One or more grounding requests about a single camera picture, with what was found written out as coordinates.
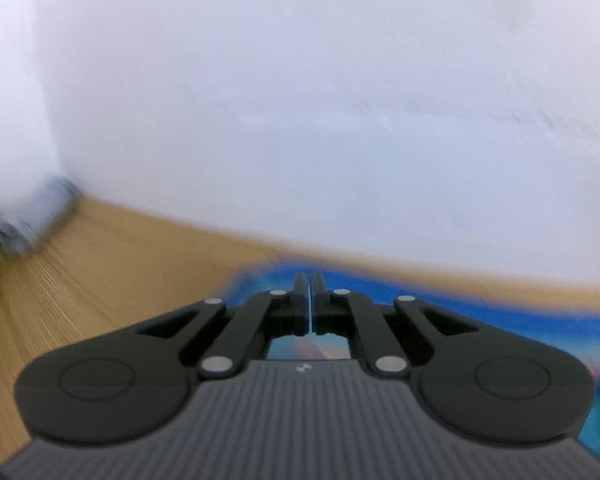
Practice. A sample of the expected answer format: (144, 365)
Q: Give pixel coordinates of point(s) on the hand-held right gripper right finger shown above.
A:
(319, 305)

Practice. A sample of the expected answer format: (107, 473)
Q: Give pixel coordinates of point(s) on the blue patterned cloth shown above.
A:
(505, 320)

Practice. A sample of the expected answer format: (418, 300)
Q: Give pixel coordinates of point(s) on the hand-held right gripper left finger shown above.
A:
(300, 305)

